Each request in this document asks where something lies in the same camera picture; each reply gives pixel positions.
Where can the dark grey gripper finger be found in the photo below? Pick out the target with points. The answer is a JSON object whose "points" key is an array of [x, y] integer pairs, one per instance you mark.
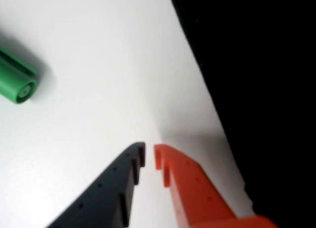
{"points": [[103, 196]]}

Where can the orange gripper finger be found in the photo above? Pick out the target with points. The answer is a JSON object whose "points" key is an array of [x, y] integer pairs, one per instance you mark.
{"points": [[195, 193]]}

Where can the green and black whiteboard marker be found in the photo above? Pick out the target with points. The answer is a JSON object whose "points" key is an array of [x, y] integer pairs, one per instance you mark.
{"points": [[12, 80]]}

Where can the black fabric bag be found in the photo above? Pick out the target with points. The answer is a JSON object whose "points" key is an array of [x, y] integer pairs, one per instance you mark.
{"points": [[271, 89]]}

